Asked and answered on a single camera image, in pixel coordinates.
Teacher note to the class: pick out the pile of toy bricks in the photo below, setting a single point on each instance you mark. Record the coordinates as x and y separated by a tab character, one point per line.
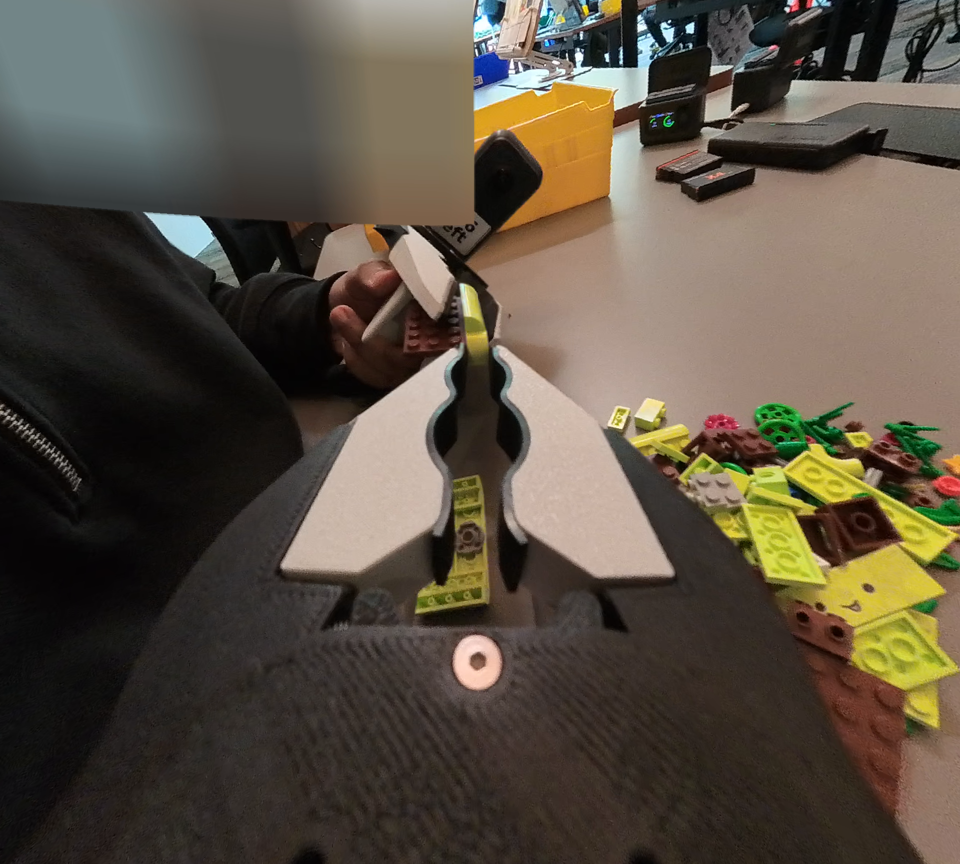
825	542

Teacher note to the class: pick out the black camera battery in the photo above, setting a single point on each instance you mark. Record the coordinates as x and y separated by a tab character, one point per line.
688	167
716	183

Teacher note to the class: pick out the person's left forearm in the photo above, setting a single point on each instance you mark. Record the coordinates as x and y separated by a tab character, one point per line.
270	317

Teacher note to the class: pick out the lime and brown brick assembly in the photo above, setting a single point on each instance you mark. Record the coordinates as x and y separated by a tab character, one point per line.
472	354

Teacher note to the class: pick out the black charging case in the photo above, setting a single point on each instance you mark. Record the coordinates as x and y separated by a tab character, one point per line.
675	99

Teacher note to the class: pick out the long lime green plate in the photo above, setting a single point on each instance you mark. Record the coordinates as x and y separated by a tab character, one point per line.
469	504

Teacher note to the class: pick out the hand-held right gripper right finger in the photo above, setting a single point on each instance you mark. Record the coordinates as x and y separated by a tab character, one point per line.
585	504

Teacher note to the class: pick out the blue plastic bin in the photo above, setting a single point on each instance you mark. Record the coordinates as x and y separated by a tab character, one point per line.
489	71

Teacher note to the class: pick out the yellow plastic bin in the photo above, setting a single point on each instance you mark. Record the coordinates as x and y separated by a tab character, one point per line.
555	152

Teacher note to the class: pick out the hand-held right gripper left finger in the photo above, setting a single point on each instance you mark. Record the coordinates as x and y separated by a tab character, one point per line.
367	504

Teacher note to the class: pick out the flat black power bank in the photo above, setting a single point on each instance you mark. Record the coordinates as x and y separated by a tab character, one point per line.
787	144

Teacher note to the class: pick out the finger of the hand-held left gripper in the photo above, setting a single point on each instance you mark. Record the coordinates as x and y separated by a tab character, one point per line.
493	317
424	275

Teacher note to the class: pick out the person's left hand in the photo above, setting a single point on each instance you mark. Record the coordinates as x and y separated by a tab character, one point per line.
367	354

